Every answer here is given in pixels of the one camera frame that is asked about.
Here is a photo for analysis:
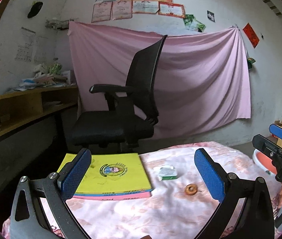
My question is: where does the small brown ring snack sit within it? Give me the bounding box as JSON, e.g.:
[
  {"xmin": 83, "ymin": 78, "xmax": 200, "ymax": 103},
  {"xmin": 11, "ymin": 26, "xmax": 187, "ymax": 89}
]
[{"xmin": 184, "ymin": 183, "xmax": 198, "ymax": 196}]

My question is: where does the white green wrapper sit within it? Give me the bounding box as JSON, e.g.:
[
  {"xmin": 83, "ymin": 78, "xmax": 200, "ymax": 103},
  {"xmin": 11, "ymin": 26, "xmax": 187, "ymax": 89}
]
[{"xmin": 154, "ymin": 165, "xmax": 178, "ymax": 181}]

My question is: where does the orange plastic bucket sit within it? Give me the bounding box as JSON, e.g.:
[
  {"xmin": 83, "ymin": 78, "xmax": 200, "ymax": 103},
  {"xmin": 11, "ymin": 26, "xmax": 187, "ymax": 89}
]
[{"xmin": 252, "ymin": 149, "xmax": 277, "ymax": 176}]

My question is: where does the yellow book stack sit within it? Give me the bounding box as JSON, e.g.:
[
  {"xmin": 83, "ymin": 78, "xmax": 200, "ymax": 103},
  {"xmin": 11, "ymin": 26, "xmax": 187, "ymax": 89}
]
[{"xmin": 56, "ymin": 153, "xmax": 154, "ymax": 201}]

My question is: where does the floral pink table cover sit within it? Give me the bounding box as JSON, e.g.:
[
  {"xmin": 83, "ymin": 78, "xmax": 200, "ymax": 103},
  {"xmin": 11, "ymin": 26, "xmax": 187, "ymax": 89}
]
[{"xmin": 1, "ymin": 141, "xmax": 282, "ymax": 239}]

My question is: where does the pink hanging cloth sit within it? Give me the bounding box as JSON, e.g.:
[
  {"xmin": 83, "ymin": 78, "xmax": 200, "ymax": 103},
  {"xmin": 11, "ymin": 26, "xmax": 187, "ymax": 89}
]
[{"xmin": 68, "ymin": 22, "xmax": 251, "ymax": 139}]

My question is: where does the wooden desk with shelves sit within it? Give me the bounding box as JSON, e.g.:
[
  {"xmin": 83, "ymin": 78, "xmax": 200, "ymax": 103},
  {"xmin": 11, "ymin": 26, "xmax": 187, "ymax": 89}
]
[{"xmin": 0, "ymin": 85, "xmax": 78, "ymax": 142}]

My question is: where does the black office chair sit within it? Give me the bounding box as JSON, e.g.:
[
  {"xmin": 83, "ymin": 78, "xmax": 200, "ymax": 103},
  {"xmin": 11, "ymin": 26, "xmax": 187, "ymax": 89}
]
[{"xmin": 71, "ymin": 36, "xmax": 167, "ymax": 153}]

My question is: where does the pile of papers on desk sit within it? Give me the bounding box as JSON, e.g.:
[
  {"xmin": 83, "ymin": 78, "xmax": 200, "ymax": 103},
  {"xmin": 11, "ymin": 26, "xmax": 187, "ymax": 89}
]
[{"xmin": 12, "ymin": 61, "xmax": 76, "ymax": 92}]

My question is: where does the red diamond wall paper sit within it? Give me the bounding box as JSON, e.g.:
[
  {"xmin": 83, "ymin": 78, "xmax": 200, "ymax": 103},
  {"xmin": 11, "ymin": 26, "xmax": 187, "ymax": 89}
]
[{"xmin": 243, "ymin": 23, "xmax": 259, "ymax": 49}]

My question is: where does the black hat on wall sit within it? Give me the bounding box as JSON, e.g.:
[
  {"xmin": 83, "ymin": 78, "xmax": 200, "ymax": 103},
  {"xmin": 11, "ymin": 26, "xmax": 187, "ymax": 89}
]
[{"xmin": 27, "ymin": 2, "xmax": 43, "ymax": 18}]

